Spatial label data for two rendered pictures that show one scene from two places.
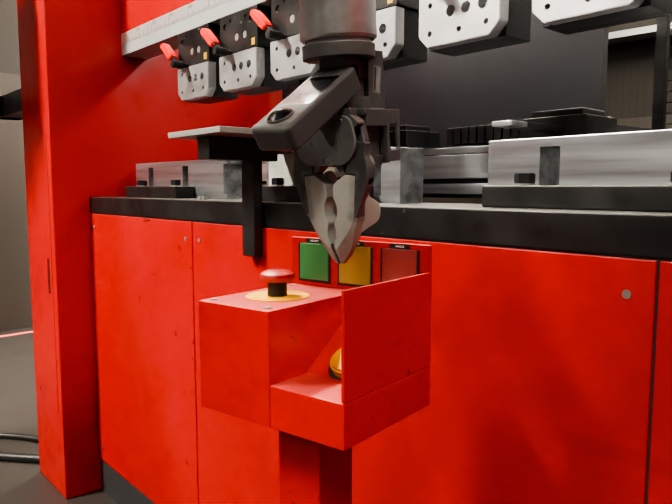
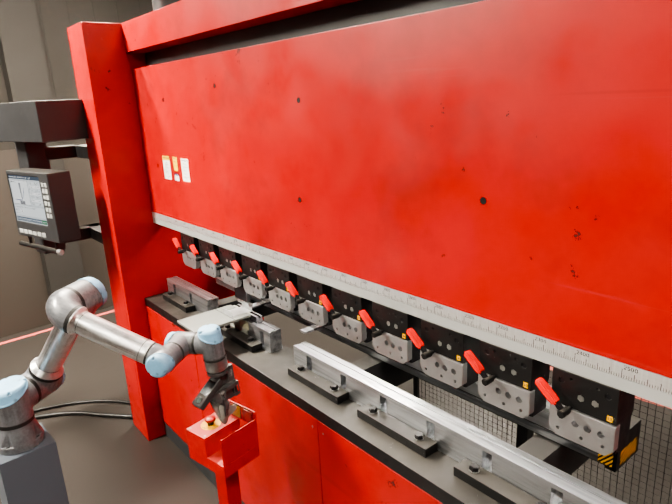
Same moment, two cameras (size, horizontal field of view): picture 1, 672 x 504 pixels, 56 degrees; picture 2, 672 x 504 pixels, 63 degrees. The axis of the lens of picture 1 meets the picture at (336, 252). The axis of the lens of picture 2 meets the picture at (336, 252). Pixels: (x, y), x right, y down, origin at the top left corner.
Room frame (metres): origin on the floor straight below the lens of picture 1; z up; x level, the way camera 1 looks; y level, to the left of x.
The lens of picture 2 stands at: (-1.02, -0.49, 1.90)
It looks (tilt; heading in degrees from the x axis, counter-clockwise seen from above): 16 degrees down; 2
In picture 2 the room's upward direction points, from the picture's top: 3 degrees counter-clockwise
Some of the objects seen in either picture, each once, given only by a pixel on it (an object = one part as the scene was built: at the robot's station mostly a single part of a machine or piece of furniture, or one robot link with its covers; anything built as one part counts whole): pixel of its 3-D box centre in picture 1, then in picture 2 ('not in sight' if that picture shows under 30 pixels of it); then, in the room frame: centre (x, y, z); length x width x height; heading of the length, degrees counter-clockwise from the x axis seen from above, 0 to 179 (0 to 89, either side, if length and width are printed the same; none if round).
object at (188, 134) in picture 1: (256, 136); (214, 318); (1.18, 0.15, 1.00); 0.26 x 0.18 x 0.01; 131
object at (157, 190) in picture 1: (158, 191); (178, 301); (1.69, 0.47, 0.89); 0.30 x 0.05 x 0.03; 41
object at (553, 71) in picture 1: (406, 108); not in sight; (1.79, -0.19, 1.12); 1.13 x 0.02 x 0.44; 41
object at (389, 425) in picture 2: not in sight; (395, 428); (0.48, -0.58, 0.89); 0.30 x 0.05 x 0.03; 41
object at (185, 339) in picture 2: not in sight; (181, 345); (0.63, 0.11, 1.13); 0.11 x 0.11 x 0.08; 79
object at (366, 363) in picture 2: not in sight; (399, 362); (1.08, -0.65, 0.81); 0.64 x 0.08 x 0.14; 131
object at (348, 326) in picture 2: not in sight; (355, 312); (0.69, -0.47, 1.20); 0.15 x 0.09 x 0.17; 41
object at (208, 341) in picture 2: not in sight; (210, 342); (0.63, 0.01, 1.14); 0.09 x 0.08 x 0.11; 79
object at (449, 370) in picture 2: not in sight; (450, 349); (0.39, -0.74, 1.20); 0.15 x 0.09 x 0.17; 41
